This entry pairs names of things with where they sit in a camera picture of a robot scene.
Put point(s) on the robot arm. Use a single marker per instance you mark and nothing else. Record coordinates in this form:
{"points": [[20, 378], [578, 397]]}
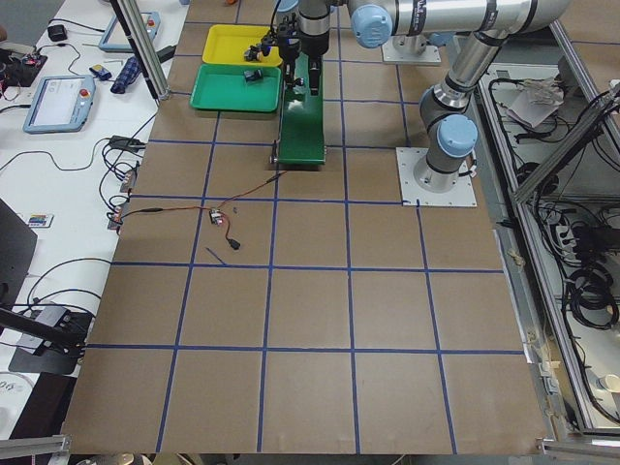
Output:
{"points": [[299, 27], [488, 23]]}

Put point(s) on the yellow plastic tray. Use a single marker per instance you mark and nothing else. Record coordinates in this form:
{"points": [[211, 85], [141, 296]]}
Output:
{"points": [[226, 44]]}

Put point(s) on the green conveyor belt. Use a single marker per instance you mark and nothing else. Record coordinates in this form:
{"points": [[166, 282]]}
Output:
{"points": [[301, 140]]}

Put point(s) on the green plastic tray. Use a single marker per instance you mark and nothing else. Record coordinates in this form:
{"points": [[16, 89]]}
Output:
{"points": [[222, 87]]}

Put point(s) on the folded plaid umbrella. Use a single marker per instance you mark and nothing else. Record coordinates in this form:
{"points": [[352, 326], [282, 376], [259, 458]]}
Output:
{"points": [[127, 76]]}

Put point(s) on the motor controller circuit board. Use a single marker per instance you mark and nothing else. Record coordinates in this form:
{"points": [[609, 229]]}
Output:
{"points": [[216, 216]]}

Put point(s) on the near teach pendant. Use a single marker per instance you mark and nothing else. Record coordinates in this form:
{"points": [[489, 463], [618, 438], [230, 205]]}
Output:
{"points": [[61, 105]]}

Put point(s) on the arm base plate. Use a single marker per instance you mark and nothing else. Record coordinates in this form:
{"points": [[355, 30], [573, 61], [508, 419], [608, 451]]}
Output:
{"points": [[422, 186], [411, 50]]}

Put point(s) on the aluminium frame post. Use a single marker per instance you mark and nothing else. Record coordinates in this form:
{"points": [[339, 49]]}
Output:
{"points": [[129, 16]]}

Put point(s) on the black rocker switch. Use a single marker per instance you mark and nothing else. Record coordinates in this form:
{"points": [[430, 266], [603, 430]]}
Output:
{"points": [[234, 243]]}

